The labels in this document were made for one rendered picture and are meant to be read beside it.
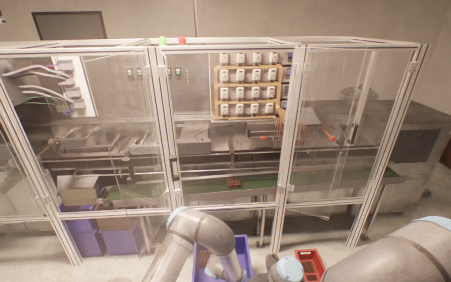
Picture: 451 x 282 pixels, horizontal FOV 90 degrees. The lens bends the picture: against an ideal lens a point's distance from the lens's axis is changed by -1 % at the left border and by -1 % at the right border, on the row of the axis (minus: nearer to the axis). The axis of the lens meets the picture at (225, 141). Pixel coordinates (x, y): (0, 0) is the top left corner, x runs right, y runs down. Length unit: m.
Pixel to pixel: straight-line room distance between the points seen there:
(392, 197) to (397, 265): 2.48
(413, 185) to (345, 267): 2.52
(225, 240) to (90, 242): 1.71
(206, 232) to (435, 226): 0.67
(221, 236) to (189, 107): 1.35
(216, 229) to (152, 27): 4.22
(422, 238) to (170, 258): 0.73
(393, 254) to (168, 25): 4.57
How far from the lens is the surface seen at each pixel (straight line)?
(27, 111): 2.56
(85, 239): 2.47
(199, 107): 2.04
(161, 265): 0.93
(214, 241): 0.94
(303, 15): 4.99
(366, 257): 0.46
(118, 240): 2.39
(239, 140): 2.11
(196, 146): 1.76
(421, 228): 0.53
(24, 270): 2.87
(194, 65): 1.96
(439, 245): 0.50
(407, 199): 3.05
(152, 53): 1.41
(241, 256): 2.07
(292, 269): 0.98
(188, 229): 0.95
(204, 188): 1.94
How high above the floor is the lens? 1.90
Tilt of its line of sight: 27 degrees down
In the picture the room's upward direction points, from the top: straight up
